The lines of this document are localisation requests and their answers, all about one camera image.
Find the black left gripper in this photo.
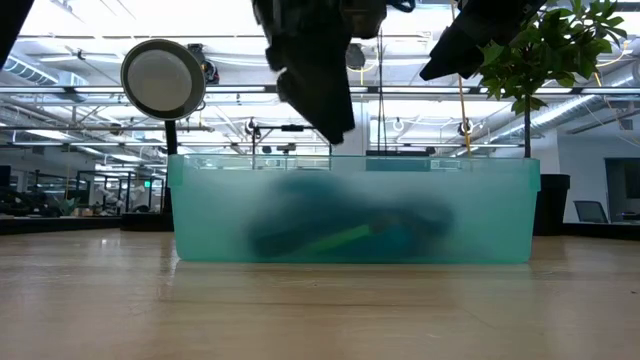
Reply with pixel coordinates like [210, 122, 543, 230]
[251, 0, 389, 146]

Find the bright green rubber band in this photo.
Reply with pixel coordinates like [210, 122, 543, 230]
[294, 223, 376, 255]

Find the black rubber band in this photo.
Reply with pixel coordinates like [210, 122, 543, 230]
[244, 169, 371, 261]

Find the teal translucent plastic bin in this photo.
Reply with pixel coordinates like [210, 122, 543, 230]
[166, 154, 542, 265]

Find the green leafy plant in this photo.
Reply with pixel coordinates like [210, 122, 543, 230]
[474, 0, 630, 160]

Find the black desk lamp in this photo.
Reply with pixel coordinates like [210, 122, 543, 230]
[119, 38, 207, 233]

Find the black plant pot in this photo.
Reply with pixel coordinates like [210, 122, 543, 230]
[533, 173, 572, 237]

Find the dark office chair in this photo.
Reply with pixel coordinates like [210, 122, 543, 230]
[573, 199, 610, 225]

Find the black background frame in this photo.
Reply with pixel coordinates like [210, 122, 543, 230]
[249, 123, 334, 157]

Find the black ceiling cable reel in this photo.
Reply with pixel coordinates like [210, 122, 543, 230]
[345, 43, 368, 72]
[187, 43, 221, 85]

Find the yellow hanging cable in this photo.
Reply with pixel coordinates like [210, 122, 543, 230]
[457, 74, 474, 158]

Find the black aluminium table frame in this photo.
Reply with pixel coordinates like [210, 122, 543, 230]
[0, 214, 640, 241]

